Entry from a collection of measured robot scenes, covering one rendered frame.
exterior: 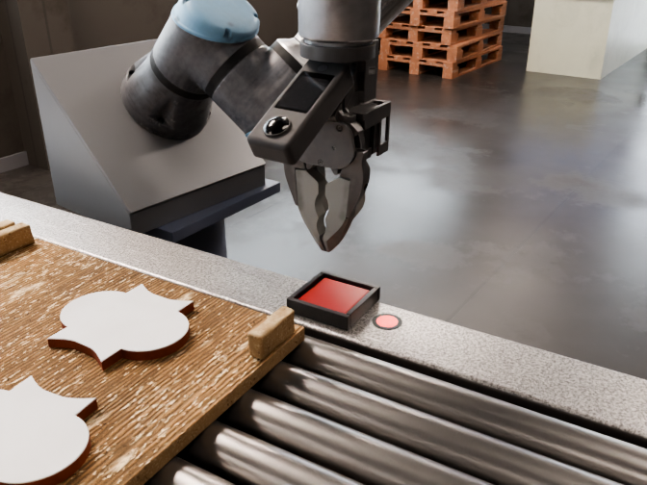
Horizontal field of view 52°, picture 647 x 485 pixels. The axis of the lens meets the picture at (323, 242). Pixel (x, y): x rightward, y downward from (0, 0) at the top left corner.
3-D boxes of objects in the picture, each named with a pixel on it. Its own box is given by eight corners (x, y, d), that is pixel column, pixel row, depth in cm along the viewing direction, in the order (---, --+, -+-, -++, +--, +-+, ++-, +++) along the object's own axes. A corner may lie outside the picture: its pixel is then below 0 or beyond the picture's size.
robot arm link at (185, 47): (185, 25, 109) (220, -39, 100) (243, 85, 110) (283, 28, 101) (135, 48, 101) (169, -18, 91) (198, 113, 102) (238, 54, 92)
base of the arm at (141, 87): (179, 62, 119) (202, 23, 112) (221, 131, 117) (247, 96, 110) (104, 71, 108) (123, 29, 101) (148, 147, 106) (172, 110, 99)
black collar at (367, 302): (322, 282, 79) (322, 269, 78) (379, 299, 75) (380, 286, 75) (286, 312, 73) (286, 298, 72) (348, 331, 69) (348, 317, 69)
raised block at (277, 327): (282, 326, 66) (282, 302, 65) (297, 332, 66) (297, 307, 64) (246, 356, 62) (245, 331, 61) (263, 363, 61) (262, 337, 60)
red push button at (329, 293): (324, 287, 78) (324, 276, 77) (370, 300, 75) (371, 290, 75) (297, 310, 73) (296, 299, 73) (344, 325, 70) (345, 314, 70)
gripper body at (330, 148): (390, 157, 70) (398, 38, 65) (351, 182, 63) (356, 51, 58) (326, 145, 73) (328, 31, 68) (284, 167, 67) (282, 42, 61)
